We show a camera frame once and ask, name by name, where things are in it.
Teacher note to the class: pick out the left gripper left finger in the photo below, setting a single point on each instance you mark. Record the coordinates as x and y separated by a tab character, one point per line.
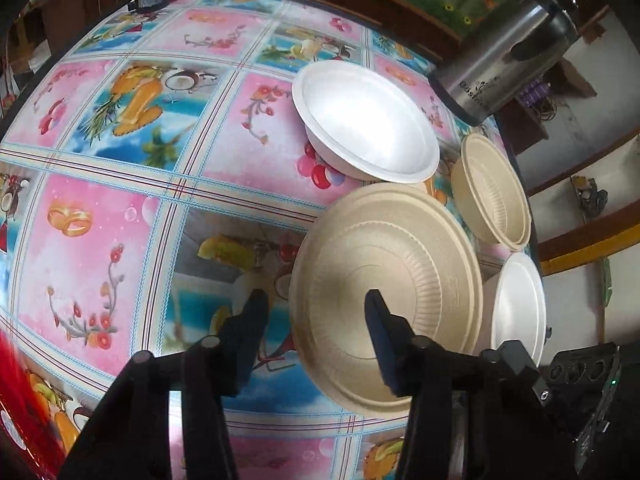
127	436

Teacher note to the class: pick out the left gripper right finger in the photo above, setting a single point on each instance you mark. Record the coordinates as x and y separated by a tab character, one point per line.
471	417

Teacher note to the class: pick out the black tracking camera box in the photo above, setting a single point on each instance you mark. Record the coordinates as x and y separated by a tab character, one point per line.
582	383

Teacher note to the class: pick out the large red plastic plate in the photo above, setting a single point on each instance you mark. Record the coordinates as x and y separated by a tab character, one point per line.
30	419

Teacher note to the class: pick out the colourful fruit pattern tablecloth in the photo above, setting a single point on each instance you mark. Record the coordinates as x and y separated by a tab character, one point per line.
156	175

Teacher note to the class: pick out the purple bottles on shelf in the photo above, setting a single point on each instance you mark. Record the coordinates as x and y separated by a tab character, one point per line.
534	93

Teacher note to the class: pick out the stainless steel thermos jug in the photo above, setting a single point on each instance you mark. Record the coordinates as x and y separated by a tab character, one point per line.
515	43

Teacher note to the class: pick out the white foam bowl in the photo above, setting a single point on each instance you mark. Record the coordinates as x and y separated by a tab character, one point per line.
514	308
363	125

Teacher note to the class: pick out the small beige plastic bowl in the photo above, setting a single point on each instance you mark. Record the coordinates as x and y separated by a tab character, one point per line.
489	195

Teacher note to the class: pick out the large beige plastic bowl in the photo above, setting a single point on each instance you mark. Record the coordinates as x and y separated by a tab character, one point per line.
405	244

